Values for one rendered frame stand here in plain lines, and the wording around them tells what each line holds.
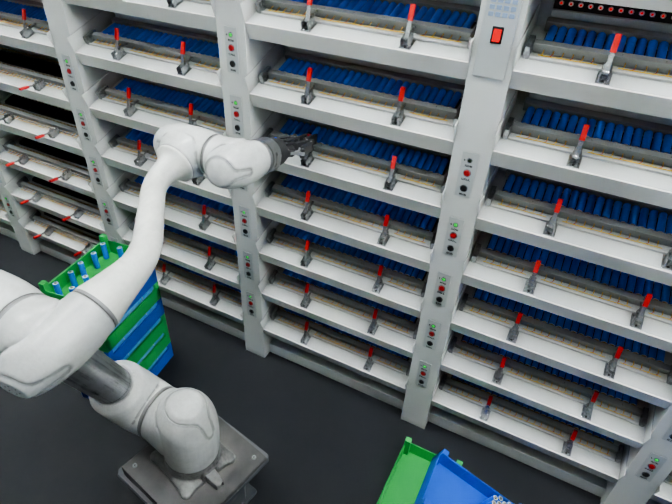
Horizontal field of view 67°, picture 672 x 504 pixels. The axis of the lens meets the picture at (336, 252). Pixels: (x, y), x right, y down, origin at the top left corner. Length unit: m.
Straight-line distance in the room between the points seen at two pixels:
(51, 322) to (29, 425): 1.26
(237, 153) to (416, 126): 0.46
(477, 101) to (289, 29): 0.51
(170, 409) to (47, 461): 0.74
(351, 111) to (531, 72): 0.46
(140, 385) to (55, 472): 0.64
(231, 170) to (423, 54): 0.51
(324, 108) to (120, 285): 0.73
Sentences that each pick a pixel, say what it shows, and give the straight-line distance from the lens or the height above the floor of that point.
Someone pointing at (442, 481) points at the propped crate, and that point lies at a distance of 1.82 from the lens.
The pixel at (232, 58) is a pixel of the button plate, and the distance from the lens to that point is 1.54.
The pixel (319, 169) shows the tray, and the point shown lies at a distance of 1.52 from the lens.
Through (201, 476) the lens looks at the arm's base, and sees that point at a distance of 1.61.
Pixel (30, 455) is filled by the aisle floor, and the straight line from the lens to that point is 2.13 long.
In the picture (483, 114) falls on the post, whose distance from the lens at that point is 1.27.
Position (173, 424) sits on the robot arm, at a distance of 1.43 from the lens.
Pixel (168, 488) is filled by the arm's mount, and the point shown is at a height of 0.23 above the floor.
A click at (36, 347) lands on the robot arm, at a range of 0.97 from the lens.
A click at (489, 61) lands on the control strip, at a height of 1.31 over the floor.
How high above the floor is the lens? 1.63
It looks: 37 degrees down
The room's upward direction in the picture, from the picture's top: 3 degrees clockwise
